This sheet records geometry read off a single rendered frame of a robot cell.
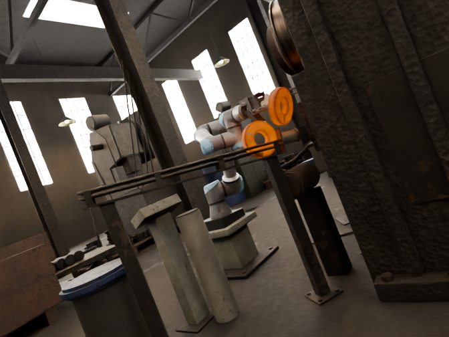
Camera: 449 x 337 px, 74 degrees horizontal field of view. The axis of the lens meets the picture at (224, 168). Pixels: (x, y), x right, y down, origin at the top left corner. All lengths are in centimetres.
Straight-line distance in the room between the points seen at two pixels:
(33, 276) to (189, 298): 168
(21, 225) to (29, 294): 1006
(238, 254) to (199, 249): 62
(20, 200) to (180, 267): 1178
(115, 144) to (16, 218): 698
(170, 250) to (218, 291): 29
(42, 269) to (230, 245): 167
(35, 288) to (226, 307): 186
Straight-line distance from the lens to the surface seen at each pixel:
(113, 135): 675
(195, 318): 159
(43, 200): 906
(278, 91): 125
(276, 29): 154
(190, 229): 138
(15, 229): 1289
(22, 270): 295
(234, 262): 201
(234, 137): 144
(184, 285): 155
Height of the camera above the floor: 65
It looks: level
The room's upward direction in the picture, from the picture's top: 22 degrees counter-clockwise
